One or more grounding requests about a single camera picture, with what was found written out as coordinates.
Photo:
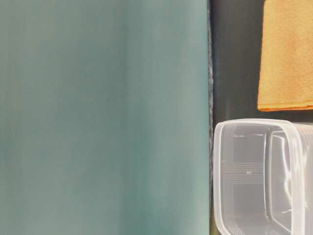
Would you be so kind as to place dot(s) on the clear plastic container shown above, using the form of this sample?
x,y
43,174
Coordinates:
x,y
263,177

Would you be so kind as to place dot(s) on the orange folded towel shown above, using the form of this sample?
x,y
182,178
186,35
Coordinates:
x,y
286,71

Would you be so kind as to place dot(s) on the teal backdrop curtain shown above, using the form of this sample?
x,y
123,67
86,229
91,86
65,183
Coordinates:
x,y
104,117

